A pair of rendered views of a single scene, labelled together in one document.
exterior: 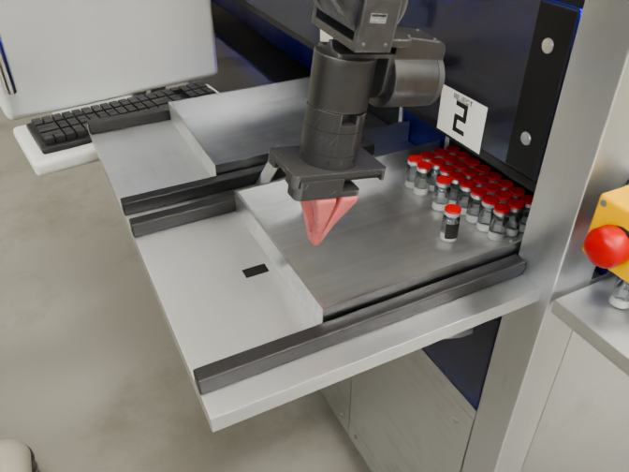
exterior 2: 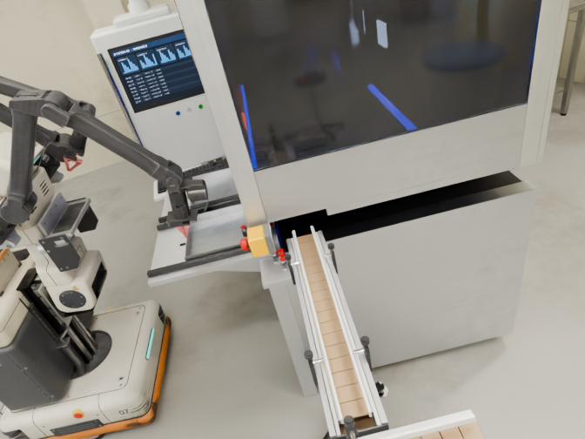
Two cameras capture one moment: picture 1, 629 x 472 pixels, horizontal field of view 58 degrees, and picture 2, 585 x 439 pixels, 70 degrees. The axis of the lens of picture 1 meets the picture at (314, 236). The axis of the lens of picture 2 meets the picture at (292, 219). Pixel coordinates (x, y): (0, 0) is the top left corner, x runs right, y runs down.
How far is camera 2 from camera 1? 1.12 m
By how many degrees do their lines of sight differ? 21
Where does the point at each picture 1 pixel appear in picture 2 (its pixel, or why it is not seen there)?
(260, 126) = (222, 186)
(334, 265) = (205, 244)
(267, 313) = (178, 257)
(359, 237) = (219, 234)
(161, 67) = (211, 151)
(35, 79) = not seen: hidden behind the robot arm
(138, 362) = (219, 278)
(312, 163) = (174, 217)
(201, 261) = (171, 240)
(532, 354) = not seen: hidden behind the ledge
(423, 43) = (196, 185)
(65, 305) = not seen: hidden behind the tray
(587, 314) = (264, 265)
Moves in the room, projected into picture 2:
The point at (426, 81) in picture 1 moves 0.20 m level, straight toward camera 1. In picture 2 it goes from (199, 195) to (158, 232)
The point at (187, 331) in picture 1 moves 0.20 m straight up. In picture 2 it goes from (155, 261) to (133, 219)
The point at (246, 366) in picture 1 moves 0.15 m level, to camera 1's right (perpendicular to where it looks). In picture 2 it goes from (159, 271) to (196, 274)
